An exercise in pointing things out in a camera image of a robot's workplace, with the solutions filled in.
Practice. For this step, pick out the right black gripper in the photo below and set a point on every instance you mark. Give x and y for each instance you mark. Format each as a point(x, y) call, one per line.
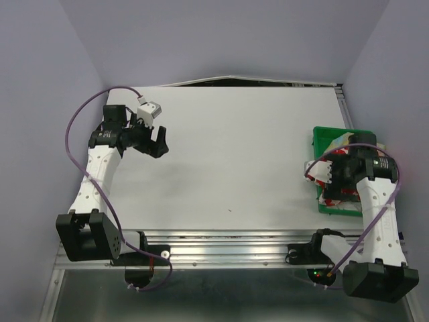
point(334, 190)

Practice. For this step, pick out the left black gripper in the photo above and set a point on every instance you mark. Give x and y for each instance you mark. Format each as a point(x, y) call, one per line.
point(155, 149)

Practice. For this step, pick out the red poppy print skirt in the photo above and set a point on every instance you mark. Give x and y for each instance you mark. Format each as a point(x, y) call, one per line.
point(335, 201)

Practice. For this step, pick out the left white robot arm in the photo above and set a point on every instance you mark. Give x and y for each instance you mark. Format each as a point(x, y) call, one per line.
point(88, 231)

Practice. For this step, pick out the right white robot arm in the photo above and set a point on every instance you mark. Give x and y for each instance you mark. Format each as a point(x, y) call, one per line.
point(375, 267)

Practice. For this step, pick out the pastel floral skirt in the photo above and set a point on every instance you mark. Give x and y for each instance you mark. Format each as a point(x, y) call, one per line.
point(340, 141)

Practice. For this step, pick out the green plastic tray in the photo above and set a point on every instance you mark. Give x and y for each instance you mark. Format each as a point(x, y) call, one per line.
point(322, 138)

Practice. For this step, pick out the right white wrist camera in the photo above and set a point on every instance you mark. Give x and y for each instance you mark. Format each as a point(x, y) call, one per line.
point(320, 172)

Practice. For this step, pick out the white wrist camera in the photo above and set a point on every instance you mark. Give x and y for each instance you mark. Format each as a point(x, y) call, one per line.
point(147, 112)
point(320, 172)

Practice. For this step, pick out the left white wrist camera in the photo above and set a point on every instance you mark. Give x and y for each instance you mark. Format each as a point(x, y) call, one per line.
point(147, 112)

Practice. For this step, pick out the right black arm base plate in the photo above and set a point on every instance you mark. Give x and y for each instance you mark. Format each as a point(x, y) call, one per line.
point(306, 254)

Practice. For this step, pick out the aluminium rail frame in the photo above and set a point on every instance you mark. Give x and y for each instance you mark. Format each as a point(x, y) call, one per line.
point(228, 249)

